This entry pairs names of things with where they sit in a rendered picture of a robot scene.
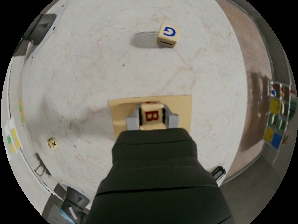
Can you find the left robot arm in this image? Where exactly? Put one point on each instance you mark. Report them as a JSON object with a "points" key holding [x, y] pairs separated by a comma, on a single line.
{"points": [[38, 29]]}

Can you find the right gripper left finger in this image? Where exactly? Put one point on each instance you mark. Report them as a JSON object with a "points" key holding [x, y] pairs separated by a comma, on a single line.
{"points": [[132, 121]]}

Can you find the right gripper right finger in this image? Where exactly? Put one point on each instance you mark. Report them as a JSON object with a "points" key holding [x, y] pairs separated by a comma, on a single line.
{"points": [[169, 118]]}

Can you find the tan flat mat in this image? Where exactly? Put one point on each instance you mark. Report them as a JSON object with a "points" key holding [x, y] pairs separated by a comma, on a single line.
{"points": [[120, 108]]}

